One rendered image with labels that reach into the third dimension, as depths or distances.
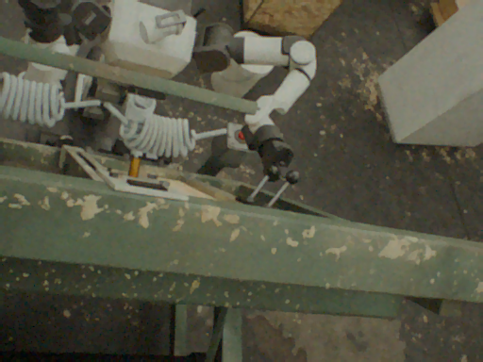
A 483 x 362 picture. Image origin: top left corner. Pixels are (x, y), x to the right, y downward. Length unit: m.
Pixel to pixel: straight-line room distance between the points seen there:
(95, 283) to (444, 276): 0.59
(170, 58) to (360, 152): 2.36
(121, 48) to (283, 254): 1.03
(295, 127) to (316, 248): 2.79
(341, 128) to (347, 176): 0.38
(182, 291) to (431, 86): 3.08
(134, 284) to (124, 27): 0.91
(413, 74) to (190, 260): 3.36
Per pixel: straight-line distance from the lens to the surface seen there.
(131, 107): 0.79
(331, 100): 3.87
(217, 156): 2.14
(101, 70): 0.74
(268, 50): 1.69
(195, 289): 0.96
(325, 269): 0.81
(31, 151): 1.86
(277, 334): 2.98
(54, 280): 0.91
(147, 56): 1.65
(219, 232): 0.71
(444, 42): 3.81
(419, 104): 3.88
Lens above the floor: 2.56
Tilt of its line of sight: 55 degrees down
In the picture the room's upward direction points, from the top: 49 degrees clockwise
